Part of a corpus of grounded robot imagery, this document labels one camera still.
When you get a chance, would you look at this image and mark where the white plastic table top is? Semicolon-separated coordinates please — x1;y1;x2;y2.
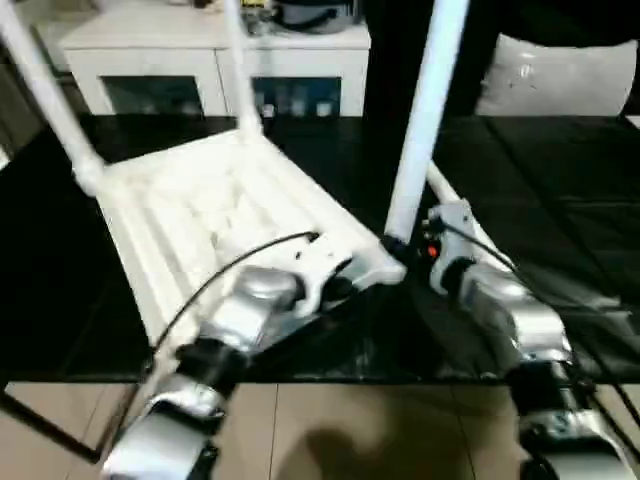
72;127;409;391

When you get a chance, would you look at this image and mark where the black work mat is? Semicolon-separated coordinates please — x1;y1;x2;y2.
0;113;640;385

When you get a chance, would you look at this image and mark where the black cabinet with yellow label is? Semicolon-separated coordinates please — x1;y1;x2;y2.
363;0;502;120

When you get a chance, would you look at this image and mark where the grey helmet on cabinet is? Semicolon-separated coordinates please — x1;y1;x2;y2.
273;0;362;36

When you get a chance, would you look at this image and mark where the dark clutter on cabinet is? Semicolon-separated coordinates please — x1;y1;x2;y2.
238;6;277;37

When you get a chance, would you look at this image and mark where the white glass-door cabinet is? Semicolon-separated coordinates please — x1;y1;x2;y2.
56;13;375;120

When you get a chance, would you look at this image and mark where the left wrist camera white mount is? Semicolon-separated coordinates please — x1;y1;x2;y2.
278;231;357;317

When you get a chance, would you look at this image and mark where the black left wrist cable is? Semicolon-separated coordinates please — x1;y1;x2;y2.
98;229;322;452

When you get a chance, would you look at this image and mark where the black table frame leg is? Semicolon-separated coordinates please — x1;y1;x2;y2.
0;383;105;465

